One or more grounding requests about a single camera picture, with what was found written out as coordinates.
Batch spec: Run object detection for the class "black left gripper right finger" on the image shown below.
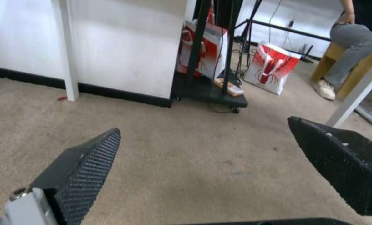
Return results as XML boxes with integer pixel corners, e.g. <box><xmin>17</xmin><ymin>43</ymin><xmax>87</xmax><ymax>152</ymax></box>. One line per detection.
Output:
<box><xmin>287</xmin><ymin>116</ymin><xmax>372</xmax><ymax>216</ymax></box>

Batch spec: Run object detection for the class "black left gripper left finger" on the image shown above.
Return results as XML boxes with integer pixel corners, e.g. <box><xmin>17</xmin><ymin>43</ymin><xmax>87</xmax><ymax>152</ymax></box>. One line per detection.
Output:
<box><xmin>0</xmin><ymin>127</ymin><xmax>122</xmax><ymax>225</ymax></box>

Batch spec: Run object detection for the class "red white lobster print bag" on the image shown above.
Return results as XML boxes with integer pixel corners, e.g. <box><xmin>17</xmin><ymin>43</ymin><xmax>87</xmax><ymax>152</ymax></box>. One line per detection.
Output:
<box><xmin>243</xmin><ymin>40</ymin><xmax>302</xmax><ymax>96</ymax></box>

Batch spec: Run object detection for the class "black metal floor bar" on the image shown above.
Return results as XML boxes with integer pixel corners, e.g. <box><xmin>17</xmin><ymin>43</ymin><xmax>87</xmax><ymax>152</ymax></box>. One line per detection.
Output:
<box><xmin>234</xmin><ymin>20</ymin><xmax>332</xmax><ymax>43</ymax></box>

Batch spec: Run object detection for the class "red white paper bag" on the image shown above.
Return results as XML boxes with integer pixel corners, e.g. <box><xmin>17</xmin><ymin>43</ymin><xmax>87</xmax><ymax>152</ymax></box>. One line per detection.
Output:
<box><xmin>176</xmin><ymin>20</ymin><xmax>229</xmax><ymax>80</ymax></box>

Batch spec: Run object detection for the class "white slanted table leg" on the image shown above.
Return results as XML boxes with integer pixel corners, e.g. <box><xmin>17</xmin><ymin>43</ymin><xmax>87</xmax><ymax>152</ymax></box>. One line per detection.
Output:
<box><xmin>325</xmin><ymin>52</ymin><xmax>372</xmax><ymax>128</ymax></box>

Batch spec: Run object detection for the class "wooden stool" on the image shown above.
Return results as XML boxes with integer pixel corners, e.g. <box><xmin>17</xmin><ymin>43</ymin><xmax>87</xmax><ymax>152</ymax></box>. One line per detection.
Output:
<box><xmin>310</xmin><ymin>42</ymin><xmax>372</xmax><ymax>99</ymax></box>

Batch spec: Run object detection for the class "person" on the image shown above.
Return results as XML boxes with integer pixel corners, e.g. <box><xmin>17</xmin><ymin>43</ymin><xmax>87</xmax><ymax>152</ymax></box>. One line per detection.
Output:
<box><xmin>312</xmin><ymin>0</ymin><xmax>372</xmax><ymax>101</ymax></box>

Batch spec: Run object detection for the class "black wheeled stand base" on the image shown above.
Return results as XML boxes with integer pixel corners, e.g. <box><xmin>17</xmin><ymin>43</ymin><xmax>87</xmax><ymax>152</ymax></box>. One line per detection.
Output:
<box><xmin>170</xmin><ymin>70</ymin><xmax>248</xmax><ymax>115</ymax></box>

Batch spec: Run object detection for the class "black tripod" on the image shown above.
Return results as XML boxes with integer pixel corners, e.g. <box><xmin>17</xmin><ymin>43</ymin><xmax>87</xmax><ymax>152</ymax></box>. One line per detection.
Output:
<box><xmin>232</xmin><ymin>0</ymin><xmax>263</xmax><ymax>73</ymax></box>

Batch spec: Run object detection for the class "black cable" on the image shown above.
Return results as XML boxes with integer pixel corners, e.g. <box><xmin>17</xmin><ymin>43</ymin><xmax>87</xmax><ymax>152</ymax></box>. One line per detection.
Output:
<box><xmin>206</xmin><ymin>81</ymin><xmax>240</xmax><ymax>114</ymax></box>

